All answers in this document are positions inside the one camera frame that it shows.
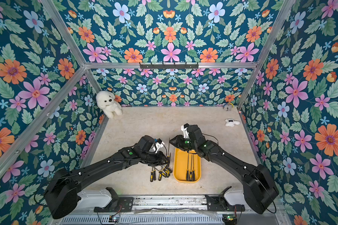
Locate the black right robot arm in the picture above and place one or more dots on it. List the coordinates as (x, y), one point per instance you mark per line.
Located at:
(259, 187)

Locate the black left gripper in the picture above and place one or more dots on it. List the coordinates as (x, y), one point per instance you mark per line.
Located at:
(160, 156)

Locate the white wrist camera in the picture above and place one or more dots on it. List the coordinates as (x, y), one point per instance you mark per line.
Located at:
(184, 130)
(158, 145)

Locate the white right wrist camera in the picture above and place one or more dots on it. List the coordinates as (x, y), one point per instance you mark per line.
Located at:
(184, 130)

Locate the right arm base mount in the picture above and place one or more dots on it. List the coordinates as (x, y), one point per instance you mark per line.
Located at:
(230, 199)

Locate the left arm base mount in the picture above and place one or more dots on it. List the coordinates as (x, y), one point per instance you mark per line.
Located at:
(117, 204)

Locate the aluminium frame post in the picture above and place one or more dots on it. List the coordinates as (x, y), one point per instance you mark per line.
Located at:
(277, 25)
(69, 40)

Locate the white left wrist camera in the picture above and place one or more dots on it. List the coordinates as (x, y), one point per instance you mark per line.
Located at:
(158, 145)

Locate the yellow storage tray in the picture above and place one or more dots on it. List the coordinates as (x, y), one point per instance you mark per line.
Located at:
(180, 166)

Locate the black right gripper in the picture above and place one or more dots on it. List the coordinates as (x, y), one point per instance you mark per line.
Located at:
(179, 142)

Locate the black hook rail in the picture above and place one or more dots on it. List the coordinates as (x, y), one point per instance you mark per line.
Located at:
(164, 66)

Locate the aluminium frame post left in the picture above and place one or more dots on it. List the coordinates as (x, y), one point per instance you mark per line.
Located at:
(69, 40)

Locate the aluminium frame top bar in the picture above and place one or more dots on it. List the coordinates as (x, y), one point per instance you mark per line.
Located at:
(110, 65)

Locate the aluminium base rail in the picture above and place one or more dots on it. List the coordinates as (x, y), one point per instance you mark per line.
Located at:
(176, 210)

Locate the white plush bear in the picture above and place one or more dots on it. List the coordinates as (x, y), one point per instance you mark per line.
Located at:
(107, 103)

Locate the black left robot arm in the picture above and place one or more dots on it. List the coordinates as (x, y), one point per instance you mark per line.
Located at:
(62, 192)

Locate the small white plush toy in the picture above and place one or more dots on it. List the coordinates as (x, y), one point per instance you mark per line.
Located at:
(231, 122)

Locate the aluminium frame post right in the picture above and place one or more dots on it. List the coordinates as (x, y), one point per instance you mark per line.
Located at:
(277, 25)

